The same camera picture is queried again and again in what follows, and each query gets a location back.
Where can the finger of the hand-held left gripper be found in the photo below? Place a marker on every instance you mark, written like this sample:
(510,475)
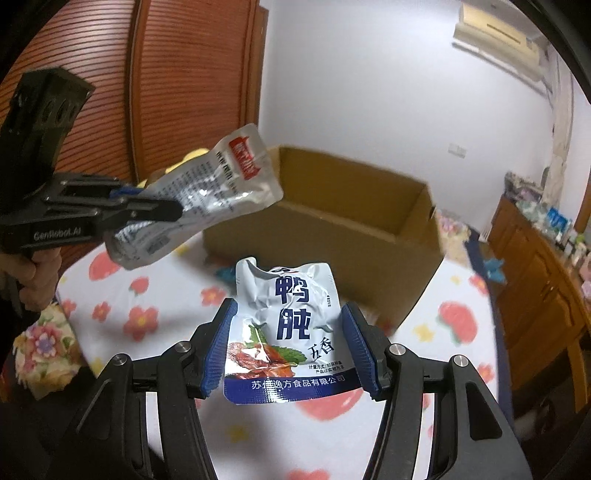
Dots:
(124,190)
(152,210)

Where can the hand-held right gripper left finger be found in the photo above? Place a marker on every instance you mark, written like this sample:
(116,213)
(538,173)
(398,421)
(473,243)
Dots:
(220,350)

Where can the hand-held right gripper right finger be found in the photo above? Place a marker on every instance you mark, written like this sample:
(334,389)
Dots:
(364,350)

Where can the red label snack packet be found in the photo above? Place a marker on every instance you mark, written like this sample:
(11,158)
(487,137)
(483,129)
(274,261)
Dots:
(217,184)

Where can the blue and white snack packet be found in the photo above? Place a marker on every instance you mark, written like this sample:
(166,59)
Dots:
(286,295)

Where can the brown cardboard box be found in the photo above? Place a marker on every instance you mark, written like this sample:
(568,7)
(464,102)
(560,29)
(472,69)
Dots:
(323,240)

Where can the person's left hand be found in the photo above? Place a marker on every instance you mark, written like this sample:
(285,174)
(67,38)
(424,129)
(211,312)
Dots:
(41,277)

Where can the yellow plush pillow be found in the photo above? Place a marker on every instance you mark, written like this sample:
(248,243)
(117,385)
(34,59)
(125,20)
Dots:
(171,170)

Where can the small teal wrapper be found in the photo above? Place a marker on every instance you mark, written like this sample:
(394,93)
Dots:
(226,273)

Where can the strawberry print cloth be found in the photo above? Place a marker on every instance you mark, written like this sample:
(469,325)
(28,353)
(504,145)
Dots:
(152,295)

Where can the floral blanket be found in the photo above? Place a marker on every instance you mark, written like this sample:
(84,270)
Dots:
(46,346)

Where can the navy bed sheet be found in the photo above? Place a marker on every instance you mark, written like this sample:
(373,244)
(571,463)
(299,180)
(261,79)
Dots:
(475,258)

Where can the teal cloth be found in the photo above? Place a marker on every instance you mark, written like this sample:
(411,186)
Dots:
(494,270)

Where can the brown louvred wardrobe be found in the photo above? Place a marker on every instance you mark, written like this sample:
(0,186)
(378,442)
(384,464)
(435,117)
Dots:
(92,37)

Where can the wooden sideboard cabinet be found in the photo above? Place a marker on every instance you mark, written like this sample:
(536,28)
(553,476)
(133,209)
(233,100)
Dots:
(545,295)

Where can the pile of patterned clothes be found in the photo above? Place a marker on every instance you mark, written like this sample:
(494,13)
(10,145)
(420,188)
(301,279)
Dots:
(526,194)

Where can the blue box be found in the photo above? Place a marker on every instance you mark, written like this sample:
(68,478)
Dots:
(558,224)

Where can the patterned curtain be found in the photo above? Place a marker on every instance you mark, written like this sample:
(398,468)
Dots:
(561,138)

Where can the wall socket plate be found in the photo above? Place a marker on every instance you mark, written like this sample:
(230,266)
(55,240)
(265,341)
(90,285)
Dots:
(456,150)

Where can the wall air conditioner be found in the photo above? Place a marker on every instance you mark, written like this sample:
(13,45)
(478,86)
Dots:
(498,37)

